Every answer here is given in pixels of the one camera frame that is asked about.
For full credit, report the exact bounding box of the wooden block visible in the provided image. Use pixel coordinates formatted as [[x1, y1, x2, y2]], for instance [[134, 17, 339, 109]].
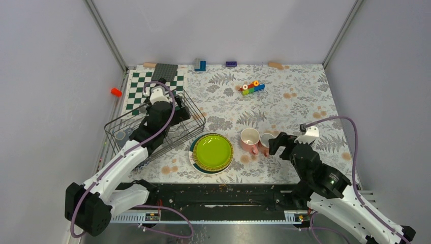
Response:
[[268, 62, 284, 70], [143, 63, 157, 69]]

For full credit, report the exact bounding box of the grey and blue brick stack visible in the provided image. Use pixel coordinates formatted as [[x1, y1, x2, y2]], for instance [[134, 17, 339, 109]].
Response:
[[194, 58, 206, 72]]

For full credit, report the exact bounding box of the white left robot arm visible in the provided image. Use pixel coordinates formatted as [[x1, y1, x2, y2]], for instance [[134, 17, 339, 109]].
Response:
[[65, 96, 191, 238]]

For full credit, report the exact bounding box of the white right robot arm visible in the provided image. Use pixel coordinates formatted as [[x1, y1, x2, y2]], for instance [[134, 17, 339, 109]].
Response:
[[269, 133, 416, 243]]

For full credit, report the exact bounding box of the green white checkered board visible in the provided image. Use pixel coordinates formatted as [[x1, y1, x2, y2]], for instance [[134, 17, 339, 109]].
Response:
[[120, 68, 188, 116]]

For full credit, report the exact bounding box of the white plate teal rim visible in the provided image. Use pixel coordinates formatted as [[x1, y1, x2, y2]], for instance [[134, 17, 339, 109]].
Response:
[[188, 133, 234, 175]]

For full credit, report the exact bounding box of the blue white patterned bowl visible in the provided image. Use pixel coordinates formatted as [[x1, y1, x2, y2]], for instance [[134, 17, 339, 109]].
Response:
[[135, 159, 149, 170]]

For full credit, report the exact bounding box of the green woven rim plate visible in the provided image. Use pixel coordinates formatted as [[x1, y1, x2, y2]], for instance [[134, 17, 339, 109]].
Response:
[[192, 133, 234, 172]]

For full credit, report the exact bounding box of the wooden block right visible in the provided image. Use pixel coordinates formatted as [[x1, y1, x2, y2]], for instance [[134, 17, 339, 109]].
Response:
[[268, 62, 284, 70]]

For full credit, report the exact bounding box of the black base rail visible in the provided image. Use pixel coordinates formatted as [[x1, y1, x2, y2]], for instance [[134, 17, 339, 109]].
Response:
[[114, 181, 361, 218]]

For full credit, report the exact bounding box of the purple toy brick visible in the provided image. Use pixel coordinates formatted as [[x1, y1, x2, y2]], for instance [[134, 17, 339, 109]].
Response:
[[225, 61, 237, 67]]

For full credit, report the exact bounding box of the lime green plastic plate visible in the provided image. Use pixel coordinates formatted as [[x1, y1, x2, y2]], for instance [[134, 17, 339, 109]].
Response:
[[195, 135, 233, 169]]

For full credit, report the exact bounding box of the colourful toy brick car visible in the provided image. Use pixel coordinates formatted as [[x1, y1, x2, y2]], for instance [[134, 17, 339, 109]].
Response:
[[238, 80, 265, 96]]

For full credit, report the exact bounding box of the grey blue cup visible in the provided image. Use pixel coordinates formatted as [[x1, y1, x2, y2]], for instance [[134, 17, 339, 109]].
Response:
[[114, 128, 133, 141]]

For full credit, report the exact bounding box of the black wire dish rack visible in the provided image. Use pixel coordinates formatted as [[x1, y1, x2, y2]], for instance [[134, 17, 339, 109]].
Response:
[[104, 90, 206, 162]]

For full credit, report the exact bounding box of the grey studded baseplate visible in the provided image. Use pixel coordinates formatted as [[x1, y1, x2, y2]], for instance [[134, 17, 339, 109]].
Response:
[[151, 63, 178, 81]]

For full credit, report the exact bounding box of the wooden block left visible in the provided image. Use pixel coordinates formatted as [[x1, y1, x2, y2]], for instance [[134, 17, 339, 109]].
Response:
[[143, 63, 157, 69]]

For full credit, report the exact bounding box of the red small block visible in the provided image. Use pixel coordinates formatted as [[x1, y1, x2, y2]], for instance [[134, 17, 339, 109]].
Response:
[[110, 88, 122, 97]]

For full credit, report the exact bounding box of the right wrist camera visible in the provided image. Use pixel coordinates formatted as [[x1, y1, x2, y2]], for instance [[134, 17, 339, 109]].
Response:
[[296, 124, 319, 145]]

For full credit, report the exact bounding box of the pink dotted mug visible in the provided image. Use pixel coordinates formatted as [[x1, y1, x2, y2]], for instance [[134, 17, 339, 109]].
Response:
[[258, 133, 274, 157]]

